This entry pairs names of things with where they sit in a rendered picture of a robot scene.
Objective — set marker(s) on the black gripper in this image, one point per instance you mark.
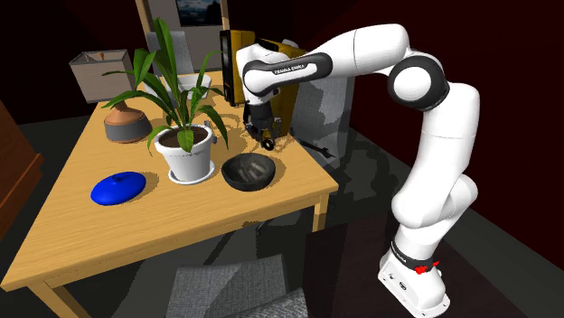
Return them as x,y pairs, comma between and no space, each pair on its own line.
261,115

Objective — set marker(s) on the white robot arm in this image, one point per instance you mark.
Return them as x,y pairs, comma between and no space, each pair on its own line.
445,132

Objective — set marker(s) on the yellow and black box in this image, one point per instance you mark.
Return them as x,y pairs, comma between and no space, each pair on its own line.
288,110

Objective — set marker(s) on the black bowl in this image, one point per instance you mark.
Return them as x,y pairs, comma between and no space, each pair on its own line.
248,172

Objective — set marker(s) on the grey chair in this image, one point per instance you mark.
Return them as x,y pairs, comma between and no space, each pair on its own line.
180,48
326,114
220,290

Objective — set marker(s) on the green plant in white pot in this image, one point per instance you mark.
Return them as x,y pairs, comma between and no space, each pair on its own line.
189,160

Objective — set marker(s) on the light wooden table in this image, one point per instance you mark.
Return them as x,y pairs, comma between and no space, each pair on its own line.
154,229

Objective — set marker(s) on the blue round lid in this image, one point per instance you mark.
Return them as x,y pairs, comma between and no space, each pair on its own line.
118,189

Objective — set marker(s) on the brown lamp with grey shade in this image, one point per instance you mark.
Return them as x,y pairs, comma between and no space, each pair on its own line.
99,75

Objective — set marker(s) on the dark robot stand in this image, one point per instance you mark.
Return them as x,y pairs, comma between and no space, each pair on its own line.
352,273

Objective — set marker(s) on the brown wooden cabinet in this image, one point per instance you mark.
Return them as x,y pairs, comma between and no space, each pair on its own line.
15,172

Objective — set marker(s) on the framed wall picture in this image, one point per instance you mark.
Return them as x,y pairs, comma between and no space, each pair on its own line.
198,11

